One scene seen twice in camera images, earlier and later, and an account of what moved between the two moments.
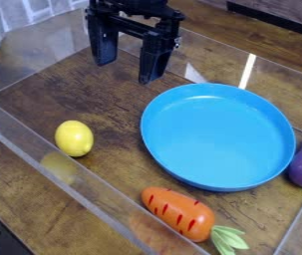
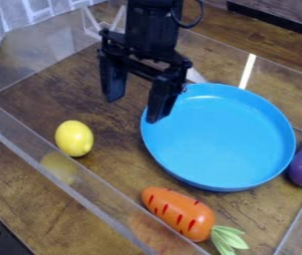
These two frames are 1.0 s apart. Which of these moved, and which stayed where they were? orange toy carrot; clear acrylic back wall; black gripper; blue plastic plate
Moved: black gripper
Stayed: clear acrylic back wall; blue plastic plate; orange toy carrot
